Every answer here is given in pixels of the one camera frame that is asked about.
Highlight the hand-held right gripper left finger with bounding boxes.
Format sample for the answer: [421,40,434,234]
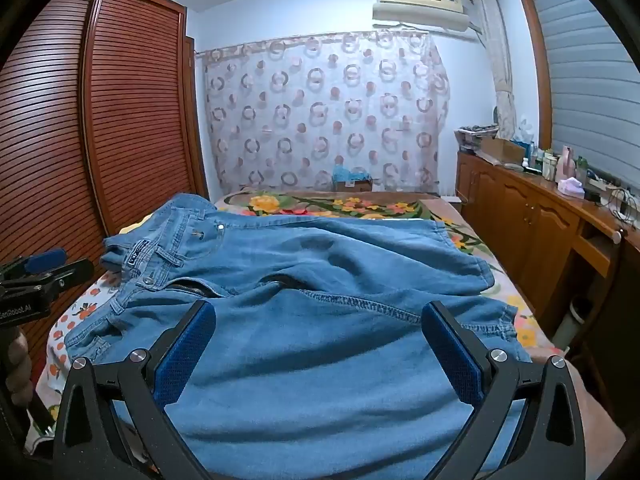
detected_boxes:
[52,300,217,480]

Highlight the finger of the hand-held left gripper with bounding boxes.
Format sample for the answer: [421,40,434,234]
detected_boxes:
[0,248,67,281]
[34,258,95,292]

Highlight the ring patterned sheer curtain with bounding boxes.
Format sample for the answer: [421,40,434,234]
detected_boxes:
[197,30,451,196]

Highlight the beige bed blanket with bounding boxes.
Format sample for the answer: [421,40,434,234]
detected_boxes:
[530,350,628,480]

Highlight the brown slatted wooden wardrobe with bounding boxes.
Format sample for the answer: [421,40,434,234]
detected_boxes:
[0,0,211,361]

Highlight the white power strip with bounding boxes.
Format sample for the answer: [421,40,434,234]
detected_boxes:
[585,172,621,191]

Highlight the blue plastic bag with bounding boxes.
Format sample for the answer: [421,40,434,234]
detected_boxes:
[332,165,371,183]

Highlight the open cardboard box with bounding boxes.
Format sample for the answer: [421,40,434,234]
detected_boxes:
[475,137,526,166]

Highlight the grey window blind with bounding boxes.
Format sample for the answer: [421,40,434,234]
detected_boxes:
[530,0,640,181]

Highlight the blue denim jeans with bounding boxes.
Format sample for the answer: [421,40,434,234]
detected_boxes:
[64,194,533,480]

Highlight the stack of newspapers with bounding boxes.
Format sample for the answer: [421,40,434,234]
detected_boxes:
[455,124,498,153]

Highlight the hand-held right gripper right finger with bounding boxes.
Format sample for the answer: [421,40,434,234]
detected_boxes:
[421,301,587,480]

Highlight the small cardboard box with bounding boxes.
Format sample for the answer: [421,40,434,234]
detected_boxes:
[334,177,373,193]

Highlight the grey trash bin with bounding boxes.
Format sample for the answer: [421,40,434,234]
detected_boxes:
[552,297,592,352]

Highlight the wooden sideboard cabinet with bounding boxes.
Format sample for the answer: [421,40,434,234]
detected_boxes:
[455,152,640,331]

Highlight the floral bed blanket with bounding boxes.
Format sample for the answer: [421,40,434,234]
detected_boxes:
[215,187,556,361]

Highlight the tangled cables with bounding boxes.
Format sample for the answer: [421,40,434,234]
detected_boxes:
[595,187,637,222]

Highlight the orange fruit print bed sheet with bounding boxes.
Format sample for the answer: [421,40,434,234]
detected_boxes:
[24,270,126,461]

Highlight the wooden window frame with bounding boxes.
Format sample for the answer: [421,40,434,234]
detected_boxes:
[515,0,553,153]

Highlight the person's left hand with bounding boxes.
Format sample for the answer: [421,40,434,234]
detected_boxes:
[9,331,32,397]

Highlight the tied beige curtain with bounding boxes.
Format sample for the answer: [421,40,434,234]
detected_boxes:
[470,0,518,141]

